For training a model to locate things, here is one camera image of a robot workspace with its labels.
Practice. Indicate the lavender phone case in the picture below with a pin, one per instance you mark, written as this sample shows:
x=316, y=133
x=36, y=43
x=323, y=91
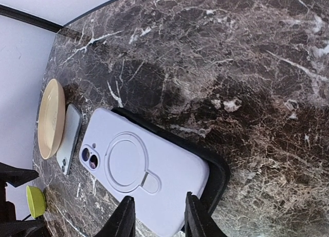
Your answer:
x=128, y=160

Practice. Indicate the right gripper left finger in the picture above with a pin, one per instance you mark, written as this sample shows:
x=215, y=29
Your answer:
x=122, y=222

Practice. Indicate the lime green bowl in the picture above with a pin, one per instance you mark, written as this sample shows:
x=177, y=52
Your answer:
x=36, y=201

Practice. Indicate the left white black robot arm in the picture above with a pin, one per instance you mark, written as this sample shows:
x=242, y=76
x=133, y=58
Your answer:
x=22, y=206

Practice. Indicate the left black corner post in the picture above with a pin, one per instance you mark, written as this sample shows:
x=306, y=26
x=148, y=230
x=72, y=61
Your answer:
x=29, y=19

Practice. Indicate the tan wooden round plate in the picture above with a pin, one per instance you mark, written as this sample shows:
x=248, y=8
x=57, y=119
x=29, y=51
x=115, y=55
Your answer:
x=51, y=119

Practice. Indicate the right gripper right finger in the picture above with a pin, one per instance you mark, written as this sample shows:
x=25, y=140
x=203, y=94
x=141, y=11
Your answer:
x=198, y=222

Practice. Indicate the silver white phone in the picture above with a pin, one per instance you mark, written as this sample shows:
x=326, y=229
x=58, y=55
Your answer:
x=73, y=122

